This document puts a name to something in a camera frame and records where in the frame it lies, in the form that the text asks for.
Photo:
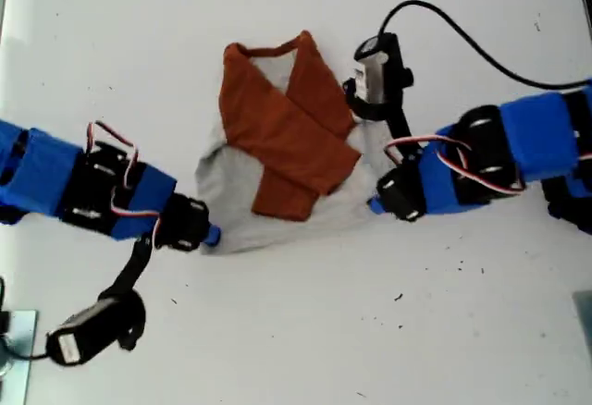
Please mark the grey t-shirt with rust sleeves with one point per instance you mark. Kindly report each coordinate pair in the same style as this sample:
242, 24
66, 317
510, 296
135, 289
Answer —
287, 146

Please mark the black clamp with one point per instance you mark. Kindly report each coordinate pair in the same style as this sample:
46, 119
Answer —
4, 321

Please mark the black camera stalk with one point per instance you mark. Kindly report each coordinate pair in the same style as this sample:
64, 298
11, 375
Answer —
400, 127
131, 266

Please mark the black white gripper camera box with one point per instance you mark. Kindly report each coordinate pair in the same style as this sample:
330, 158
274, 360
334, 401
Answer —
379, 77

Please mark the steel base plate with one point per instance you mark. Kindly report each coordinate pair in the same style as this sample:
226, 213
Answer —
23, 363

